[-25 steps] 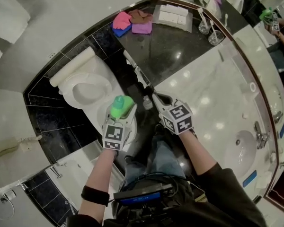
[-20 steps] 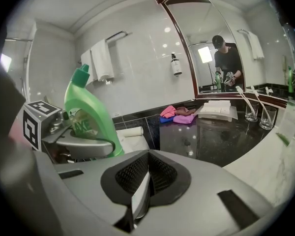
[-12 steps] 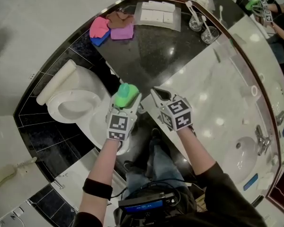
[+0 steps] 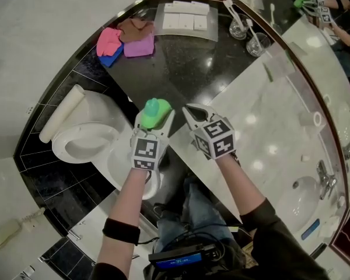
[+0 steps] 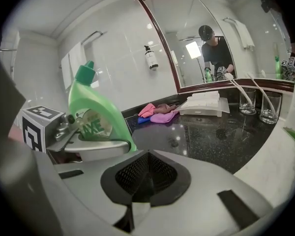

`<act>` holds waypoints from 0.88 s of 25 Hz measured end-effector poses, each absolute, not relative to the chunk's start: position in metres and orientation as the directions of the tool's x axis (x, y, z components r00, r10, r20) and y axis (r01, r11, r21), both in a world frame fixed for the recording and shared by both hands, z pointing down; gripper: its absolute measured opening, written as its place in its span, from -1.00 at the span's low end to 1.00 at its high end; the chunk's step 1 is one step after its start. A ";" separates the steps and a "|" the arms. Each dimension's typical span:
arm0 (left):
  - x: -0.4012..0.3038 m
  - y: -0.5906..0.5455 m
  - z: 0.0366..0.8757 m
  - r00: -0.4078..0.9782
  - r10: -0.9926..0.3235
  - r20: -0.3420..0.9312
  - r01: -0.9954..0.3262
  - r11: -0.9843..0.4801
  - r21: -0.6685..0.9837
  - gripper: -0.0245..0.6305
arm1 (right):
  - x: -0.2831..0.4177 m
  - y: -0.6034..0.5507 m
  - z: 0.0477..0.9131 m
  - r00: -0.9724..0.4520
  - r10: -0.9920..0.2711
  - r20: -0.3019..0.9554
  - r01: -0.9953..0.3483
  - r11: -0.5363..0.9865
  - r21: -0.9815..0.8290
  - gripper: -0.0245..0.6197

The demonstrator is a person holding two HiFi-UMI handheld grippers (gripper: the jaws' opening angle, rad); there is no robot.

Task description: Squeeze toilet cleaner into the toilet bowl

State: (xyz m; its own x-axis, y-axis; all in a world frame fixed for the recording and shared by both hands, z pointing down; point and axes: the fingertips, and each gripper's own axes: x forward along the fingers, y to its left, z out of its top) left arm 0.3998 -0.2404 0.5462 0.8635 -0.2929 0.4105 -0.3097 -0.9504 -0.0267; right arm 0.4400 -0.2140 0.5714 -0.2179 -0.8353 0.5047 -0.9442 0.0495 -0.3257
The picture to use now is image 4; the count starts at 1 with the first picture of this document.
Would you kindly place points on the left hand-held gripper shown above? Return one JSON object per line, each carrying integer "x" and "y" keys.
{"x": 146, "y": 153}

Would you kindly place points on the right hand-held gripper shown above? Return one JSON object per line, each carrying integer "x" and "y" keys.
{"x": 218, "y": 141}

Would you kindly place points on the green cleaner bottle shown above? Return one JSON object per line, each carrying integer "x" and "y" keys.
{"x": 161, "y": 112}

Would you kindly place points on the person's left forearm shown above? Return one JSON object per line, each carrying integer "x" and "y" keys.
{"x": 128, "y": 197}

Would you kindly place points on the person's right forearm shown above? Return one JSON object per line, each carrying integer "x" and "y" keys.
{"x": 239, "y": 185}

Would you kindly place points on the white toilet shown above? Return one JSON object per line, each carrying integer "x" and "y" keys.
{"x": 99, "y": 115}

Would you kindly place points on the blue cloth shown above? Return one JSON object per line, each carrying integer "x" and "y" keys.
{"x": 109, "y": 60}

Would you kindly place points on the person's dark shoe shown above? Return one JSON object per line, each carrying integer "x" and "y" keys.
{"x": 161, "y": 208}

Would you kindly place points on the clear glass tumbler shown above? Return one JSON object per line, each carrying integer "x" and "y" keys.
{"x": 258, "y": 47}
{"x": 238, "y": 29}

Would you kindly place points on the person's blue jeans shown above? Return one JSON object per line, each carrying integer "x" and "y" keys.
{"x": 198, "y": 211}

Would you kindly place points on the pink cloth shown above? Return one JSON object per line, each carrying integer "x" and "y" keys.
{"x": 108, "y": 41}

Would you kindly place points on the clear acrylic tray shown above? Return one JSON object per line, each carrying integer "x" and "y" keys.
{"x": 213, "y": 25}

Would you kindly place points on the group of white amenity boxes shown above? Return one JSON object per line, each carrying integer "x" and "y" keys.
{"x": 185, "y": 20}

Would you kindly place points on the white wrapped toothbrush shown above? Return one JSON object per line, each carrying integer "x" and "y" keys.
{"x": 251, "y": 29}
{"x": 231, "y": 9}

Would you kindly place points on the wood-framed mirror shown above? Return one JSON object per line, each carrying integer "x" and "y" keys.
{"x": 318, "y": 63}

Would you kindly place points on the white washbasin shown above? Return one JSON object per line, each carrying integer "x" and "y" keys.
{"x": 306, "y": 203}

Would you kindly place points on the chrome bathtub faucet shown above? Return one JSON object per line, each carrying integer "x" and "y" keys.
{"x": 75, "y": 235}

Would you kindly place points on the chrome basin faucet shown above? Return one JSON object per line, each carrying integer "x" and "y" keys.
{"x": 326, "y": 179}

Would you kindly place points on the black chest-mounted device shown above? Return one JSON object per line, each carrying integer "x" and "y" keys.
{"x": 178, "y": 261}

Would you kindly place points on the person's black top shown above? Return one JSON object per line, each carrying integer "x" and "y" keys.
{"x": 280, "y": 252}

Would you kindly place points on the blue rectangular sponge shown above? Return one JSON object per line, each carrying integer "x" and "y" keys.
{"x": 310, "y": 230}

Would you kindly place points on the white wall socket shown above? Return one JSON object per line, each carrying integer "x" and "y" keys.
{"x": 30, "y": 110}

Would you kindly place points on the beige wall telephone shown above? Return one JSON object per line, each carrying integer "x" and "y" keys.
{"x": 6, "y": 229}

